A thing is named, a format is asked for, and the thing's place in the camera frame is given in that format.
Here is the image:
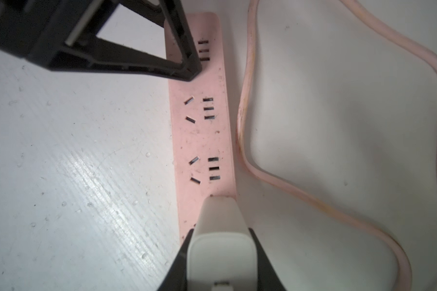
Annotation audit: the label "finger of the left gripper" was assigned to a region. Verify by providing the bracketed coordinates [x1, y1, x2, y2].
[159, 1, 202, 78]

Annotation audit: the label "white USB charger adapter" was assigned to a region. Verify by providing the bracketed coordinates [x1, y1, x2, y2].
[186, 196, 258, 291]

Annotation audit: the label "pink power strip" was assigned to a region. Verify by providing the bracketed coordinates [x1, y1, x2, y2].
[168, 12, 236, 241]

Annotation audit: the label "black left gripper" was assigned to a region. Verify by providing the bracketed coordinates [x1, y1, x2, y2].
[0, 1, 195, 81]

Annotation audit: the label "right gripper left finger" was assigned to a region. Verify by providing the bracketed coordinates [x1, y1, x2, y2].
[157, 229, 194, 291]

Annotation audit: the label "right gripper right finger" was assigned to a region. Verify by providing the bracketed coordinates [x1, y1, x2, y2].
[249, 228, 286, 291]

